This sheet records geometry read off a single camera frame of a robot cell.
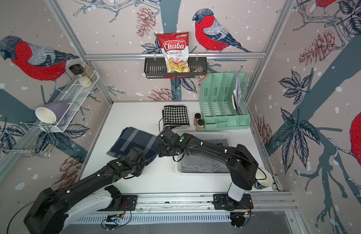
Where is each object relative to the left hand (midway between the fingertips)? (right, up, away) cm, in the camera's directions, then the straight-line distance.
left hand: (150, 158), depth 85 cm
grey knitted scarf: (+27, -2, -4) cm, 27 cm away
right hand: (+8, +6, -6) cm, 11 cm away
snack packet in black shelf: (+30, +50, +5) cm, 59 cm away
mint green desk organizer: (+48, +37, +36) cm, 70 cm away
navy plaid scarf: (-15, +10, +13) cm, 22 cm away
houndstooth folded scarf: (+14, +24, +21) cm, 35 cm away
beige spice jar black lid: (+31, +18, +10) cm, 37 cm away
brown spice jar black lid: (+29, +25, +14) cm, 41 cm away
